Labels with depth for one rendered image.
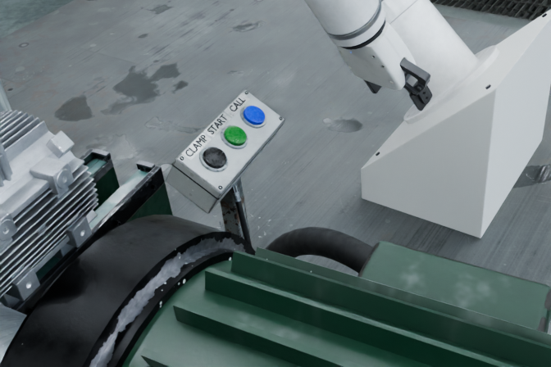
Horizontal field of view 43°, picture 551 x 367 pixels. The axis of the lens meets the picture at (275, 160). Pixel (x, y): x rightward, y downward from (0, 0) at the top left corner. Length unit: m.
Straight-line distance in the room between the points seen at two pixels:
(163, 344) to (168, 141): 1.13
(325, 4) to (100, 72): 0.89
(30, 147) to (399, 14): 0.59
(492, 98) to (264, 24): 0.91
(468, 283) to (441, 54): 0.83
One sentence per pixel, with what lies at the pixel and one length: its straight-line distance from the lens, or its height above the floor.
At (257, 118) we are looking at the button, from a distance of 0.93.
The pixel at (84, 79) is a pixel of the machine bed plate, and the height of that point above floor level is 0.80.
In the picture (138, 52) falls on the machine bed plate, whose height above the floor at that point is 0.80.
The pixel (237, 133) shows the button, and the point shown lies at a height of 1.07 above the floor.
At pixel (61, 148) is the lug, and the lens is 0.93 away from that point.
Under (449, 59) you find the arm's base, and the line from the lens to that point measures 1.16.
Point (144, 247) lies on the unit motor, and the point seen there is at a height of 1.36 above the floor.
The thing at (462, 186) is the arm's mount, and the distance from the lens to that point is 1.09.
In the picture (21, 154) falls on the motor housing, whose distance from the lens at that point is 0.94.
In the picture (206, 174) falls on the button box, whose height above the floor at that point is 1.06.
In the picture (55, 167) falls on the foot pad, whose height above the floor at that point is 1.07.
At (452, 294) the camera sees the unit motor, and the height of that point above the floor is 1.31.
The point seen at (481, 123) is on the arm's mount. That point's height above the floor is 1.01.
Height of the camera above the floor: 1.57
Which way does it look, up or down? 36 degrees down
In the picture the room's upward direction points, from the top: 7 degrees counter-clockwise
